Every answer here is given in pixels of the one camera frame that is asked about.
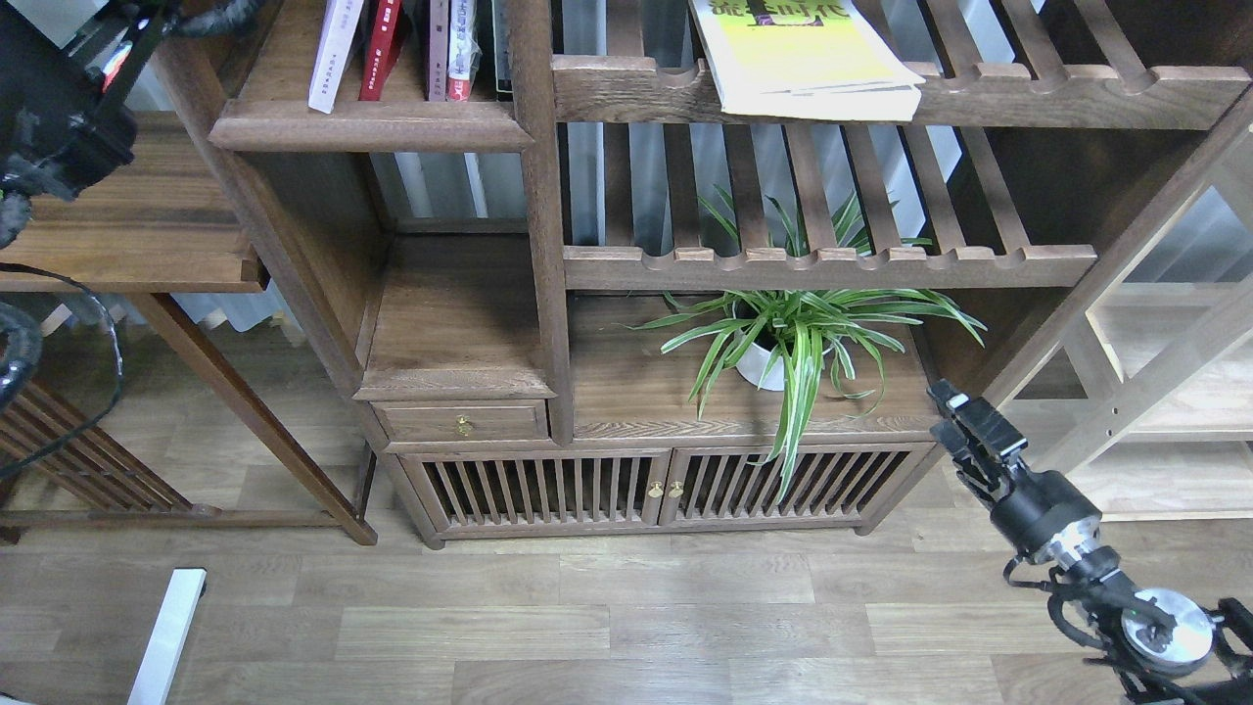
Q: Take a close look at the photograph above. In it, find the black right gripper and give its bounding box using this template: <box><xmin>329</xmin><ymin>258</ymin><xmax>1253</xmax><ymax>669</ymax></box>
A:
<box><xmin>927</xmin><ymin>379</ymin><xmax>1101</xmax><ymax>567</ymax></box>

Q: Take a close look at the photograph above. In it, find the yellow cover book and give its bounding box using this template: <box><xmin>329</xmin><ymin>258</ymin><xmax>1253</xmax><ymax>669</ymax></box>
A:
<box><xmin>689</xmin><ymin>1</ymin><xmax>923</xmax><ymax>123</ymax></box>

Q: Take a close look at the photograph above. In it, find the red cover book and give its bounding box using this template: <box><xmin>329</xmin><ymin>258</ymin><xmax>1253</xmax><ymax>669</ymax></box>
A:
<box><xmin>357</xmin><ymin>1</ymin><xmax>410</xmax><ymax>101</ymax></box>

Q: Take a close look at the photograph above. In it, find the white lavender book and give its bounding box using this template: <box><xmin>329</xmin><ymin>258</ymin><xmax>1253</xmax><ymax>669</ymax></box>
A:
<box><xmin>307</xmin><ymin>1</ymin><xmax>367</xmax><ymax>115</ymax></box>

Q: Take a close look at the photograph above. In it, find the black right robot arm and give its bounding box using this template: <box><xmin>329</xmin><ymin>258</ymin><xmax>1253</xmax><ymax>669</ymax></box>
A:
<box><xmin>928</xmin><ymin>379</ymin><xmax>1252</xmax><ymax>704</ymax></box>

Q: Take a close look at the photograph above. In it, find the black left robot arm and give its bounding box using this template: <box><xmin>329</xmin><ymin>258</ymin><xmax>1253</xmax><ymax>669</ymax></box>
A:
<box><xmin>3</xmin><ymin>1</ymin><xmax>264</xmax><ymax>298</ymax></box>

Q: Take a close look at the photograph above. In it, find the light wooden shelf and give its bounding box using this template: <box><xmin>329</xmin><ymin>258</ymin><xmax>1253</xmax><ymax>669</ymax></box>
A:
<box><xmin>1002</xmin><ymin>128</ymin><xmax>1252</xmax><ymax>521</ymax></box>

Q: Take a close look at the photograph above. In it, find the right slatted cabinet door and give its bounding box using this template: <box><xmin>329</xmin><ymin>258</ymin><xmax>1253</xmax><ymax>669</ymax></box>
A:
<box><xmin>660</xmin><ymin>441</ymin><xmax>937</xmax><ymax>528</ymax></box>

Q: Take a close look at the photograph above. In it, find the slatted cabinet door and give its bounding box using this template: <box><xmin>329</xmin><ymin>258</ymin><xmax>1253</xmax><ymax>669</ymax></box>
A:
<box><xmin>660</xmin><ymin>441</ymin><xmax>937</xmax><ymax>528</ymax></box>
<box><xmin>398</xmin><ymin>447</ymin><xmax>672</xmax><ymax>538</ymax></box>

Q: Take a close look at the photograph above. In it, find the green spider plant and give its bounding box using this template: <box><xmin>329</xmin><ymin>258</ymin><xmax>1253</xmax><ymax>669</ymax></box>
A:
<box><xmin>640</xmin><ymin>287</ymin><xmax>989</xmax><ymax>500</ymax></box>

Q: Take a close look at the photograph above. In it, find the white plant pot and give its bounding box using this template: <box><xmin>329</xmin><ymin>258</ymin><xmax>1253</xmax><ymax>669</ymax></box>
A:
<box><xmin>730</xmin><ymin>301</ymin><xmax>836</xmax><ymax>396</ymax></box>

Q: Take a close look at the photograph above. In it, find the left slatted cabinet door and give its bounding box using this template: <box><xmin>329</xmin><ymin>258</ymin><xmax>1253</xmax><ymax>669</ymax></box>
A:
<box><xmin>398</xmin><ymin>447</ymin><xmax>672</xmax><ymax>538</ymax></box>

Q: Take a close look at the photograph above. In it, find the dark wooden bookshelf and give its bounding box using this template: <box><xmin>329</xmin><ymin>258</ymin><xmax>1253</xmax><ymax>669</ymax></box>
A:
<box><xmin>154</xmin><ymin>1</ymin><xmax>1250</xmax><ymax>547</ymax></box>

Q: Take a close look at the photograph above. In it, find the dark upright book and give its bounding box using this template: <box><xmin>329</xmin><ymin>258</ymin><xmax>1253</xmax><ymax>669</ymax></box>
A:
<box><xmin>489</xmin><ymin>0</ymin><xmax>512</xmax><ymax>101</ymax></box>

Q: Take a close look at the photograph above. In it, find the red white upright book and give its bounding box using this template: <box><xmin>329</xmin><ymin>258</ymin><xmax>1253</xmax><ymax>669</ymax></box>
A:
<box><xmin>444</xmin><ymin>0</ymin><xmax>480</xmax><ymax>101</ymax></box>

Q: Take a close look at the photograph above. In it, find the white stand leg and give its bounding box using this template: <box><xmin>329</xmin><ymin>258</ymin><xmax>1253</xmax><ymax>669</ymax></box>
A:
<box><xmin>128</xmin><ymin>567</ymin><xmax>208</xmax><ymax>704</ymax></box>

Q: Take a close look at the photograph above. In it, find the dark slatted wooden chair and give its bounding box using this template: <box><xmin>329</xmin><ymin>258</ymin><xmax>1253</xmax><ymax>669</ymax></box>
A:
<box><xmin>1</xmin><ymin>381</ymin><xmax>200</xmax><ymax>537</ymax></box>

